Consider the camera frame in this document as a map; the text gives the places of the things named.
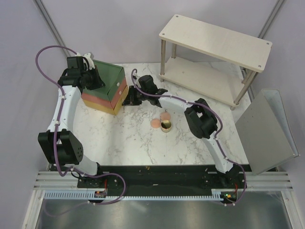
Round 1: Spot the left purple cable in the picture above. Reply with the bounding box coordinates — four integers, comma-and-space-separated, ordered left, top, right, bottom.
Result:
35, 45, 126, 206

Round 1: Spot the green top drawer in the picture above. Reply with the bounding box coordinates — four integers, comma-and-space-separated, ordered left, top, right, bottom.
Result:
108, 66, 125, 101

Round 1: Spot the three-colour drawer cabinet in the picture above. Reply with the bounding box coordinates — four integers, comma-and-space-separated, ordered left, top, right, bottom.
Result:
81, 60, 119, 115

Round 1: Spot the white two-tier shelf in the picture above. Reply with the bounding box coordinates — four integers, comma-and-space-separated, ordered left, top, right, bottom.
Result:
159, 14, 272, 110

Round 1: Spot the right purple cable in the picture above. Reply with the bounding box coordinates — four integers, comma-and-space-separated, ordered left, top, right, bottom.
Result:
131, 69, 247, 207

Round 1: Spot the orange powder puff front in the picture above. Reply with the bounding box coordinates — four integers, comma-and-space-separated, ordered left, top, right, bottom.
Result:
150, 118, 161, 128

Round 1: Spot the orange powder puff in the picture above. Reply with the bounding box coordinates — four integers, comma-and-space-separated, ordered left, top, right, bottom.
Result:
150, 118, 161, 128
160, 112, 171, 121

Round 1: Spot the gold round jar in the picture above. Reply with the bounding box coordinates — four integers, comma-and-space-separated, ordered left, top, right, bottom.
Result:
161, 120, 172, 133

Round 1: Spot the grey metal box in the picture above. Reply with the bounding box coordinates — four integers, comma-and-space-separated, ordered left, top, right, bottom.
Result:
235, 89, 300, 175

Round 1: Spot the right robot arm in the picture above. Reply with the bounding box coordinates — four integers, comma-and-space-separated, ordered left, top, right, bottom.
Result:
123, 69, 240, 188

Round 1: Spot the white cable duct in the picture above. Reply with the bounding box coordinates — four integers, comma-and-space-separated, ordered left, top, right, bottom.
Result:
43, 190, 237, 201

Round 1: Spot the purple cable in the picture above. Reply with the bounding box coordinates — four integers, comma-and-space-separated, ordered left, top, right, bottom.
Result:
131, 69, 247, 207
35, 45, 126, 206

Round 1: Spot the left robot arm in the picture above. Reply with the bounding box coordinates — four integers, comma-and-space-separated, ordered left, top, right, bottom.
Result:
38, 52, 105, 187

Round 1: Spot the aluminium rail frame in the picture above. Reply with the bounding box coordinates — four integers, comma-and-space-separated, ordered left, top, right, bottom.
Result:
34, 171, 293, 191

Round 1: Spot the orange powder puff back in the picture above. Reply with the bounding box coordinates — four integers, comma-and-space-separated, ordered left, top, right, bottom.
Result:
160, 112, 171, 121

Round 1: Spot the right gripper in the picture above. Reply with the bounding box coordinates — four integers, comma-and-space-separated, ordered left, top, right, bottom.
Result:
122, 85, 149, 106

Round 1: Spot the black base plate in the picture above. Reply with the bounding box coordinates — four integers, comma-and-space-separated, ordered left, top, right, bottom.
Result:
77, 165, 246, 195

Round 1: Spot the yellow bottom drawer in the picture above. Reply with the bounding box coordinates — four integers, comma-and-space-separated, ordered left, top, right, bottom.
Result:
113, 87, 129, 115

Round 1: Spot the orange drawer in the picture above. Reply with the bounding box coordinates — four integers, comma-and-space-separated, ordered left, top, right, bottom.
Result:
111, 79, 127, 108

